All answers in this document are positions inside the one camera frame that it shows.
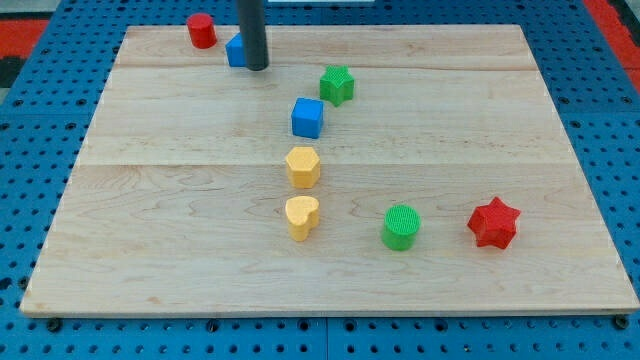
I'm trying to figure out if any blue triangle block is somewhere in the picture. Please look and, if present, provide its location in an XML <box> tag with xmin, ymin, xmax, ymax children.
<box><xmin>225</xmin><ymin>33</ymin><xmax>246</xmax><ymax>67</ymax></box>

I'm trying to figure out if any green star block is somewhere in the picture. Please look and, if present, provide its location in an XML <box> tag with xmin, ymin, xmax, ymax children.
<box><xmin>319</xmin><ymin>65</ymin><xmax>355</xmax><ymax>107</ymax></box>

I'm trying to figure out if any red star block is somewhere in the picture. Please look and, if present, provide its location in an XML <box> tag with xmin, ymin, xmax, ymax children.
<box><xmin>467</xmin><ymin>197</ymin><xmax>521</xmax><ymax>250</ymax></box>

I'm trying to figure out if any yellow hexagon block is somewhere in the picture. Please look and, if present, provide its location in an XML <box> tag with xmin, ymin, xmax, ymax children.
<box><xmin>285</xmin><ymin>146</ymin><xmax>320</xmax><ymax>189</ymax></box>

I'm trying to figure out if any yellow heart block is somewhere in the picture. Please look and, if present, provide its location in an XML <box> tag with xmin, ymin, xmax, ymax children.
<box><xmin>285</xmin><ymin>196</ymin><xmax>320</xmax><ymax>242</ymax></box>

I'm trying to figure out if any blue cube block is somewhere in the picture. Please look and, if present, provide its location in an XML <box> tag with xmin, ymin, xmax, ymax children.
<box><xmin>291</xmin><ymin>98</ymin><xmax>324</xmax><ymax>139</ymax></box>

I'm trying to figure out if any light wooden board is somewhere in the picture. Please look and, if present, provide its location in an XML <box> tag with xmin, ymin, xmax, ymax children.
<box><xmin>20</xmin><ymin>25</ymin><xmax>639</xmax><ymax>318</ymax></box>

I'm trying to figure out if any green cylinder block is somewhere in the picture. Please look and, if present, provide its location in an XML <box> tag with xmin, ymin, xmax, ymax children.
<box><xmin>381</xmin><ymin>204</ymin><xmax>421</xmax><ymax>251</ymax></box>

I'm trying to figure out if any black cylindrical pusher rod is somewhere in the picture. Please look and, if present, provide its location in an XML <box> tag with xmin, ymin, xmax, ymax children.
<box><xmin>236</xmin><ymin>0</ymin><xmax>269</xmax><ymax>71</ymax></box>

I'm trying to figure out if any red cylinder block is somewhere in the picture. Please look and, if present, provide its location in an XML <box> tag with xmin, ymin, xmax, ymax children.
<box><xmin>186</xmin><ymin>13</ymin><xmax>217</xmax><ymax>49</ymax></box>

